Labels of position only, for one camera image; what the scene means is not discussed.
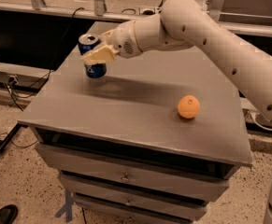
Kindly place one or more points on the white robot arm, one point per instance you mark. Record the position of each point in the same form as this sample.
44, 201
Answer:
182, 24

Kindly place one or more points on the black tripod leg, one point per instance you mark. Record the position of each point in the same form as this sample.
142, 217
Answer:
9, 137

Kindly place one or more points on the metal window rail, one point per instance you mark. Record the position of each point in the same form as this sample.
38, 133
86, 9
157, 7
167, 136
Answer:
79, 10

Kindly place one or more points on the blue pepsi can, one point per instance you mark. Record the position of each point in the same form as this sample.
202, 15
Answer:
87, 44

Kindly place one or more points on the black shoe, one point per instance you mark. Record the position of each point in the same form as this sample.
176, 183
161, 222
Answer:
8, 214

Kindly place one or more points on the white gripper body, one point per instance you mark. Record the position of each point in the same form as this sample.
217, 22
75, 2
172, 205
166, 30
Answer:
122, 39

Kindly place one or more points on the grey drawer cabinet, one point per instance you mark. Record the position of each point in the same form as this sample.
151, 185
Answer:
121, 147

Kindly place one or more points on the orange fruit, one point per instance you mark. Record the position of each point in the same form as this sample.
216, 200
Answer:
188, 107

